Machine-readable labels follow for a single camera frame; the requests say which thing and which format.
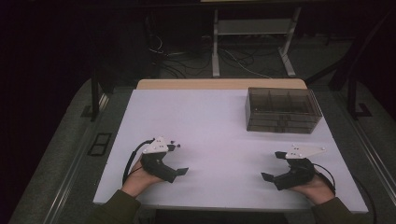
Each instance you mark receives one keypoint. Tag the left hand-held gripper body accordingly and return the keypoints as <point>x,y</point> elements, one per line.
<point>155,163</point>

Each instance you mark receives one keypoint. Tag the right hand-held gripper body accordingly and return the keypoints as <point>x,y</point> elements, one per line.
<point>297,175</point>

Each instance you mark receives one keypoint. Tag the smoky clear plastic drawer organizer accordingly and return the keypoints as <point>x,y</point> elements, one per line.
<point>280,102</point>

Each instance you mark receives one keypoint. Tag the person's left hand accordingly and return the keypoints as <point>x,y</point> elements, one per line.
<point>138,180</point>

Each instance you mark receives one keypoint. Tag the person's right hand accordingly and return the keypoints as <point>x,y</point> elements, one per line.
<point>317,189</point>

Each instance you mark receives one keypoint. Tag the black metal stand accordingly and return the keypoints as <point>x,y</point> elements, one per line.
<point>95,99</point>
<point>352,99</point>

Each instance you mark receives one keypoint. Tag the black floor hatch frame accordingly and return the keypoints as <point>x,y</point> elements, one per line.
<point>99,144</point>

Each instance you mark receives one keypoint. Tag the metal floor rail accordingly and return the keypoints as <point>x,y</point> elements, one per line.
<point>370,149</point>
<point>73,174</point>

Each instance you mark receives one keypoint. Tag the grey metal desk frame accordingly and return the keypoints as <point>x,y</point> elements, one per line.
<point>215,46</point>

